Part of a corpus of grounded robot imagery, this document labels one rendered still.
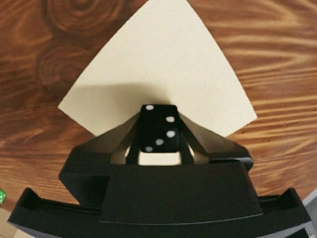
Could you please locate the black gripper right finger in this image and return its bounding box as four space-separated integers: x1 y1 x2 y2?
178 112 254 172

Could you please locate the green die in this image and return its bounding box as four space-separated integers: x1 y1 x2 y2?
0 189 6 203

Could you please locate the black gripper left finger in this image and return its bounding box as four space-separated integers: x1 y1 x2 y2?
66 112 141 165

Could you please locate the black die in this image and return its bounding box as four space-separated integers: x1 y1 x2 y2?
138 104 181 154

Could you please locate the beige mat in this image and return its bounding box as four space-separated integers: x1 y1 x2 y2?
58 0 257 137

